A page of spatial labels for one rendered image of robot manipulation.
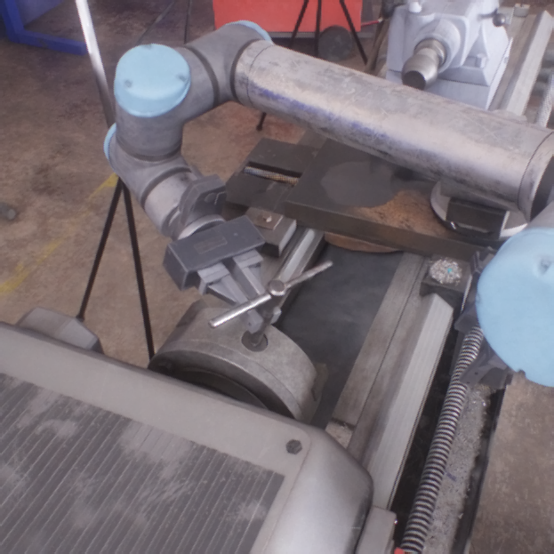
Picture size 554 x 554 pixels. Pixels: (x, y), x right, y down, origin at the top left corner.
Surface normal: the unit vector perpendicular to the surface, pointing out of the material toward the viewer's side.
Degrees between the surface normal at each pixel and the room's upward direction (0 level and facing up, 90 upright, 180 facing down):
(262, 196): 0
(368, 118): 63
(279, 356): 36
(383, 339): 0
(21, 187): 0
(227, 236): 21
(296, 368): 51
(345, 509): 45
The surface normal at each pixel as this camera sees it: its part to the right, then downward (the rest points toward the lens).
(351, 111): -0.61, 0.04
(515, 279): -0.77, 0.35
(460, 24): -0.39, 0.65
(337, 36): -0.05, 0.70
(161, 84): 0.15, -0.48
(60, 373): -0.02, -0.71
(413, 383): 0.52, -0.43
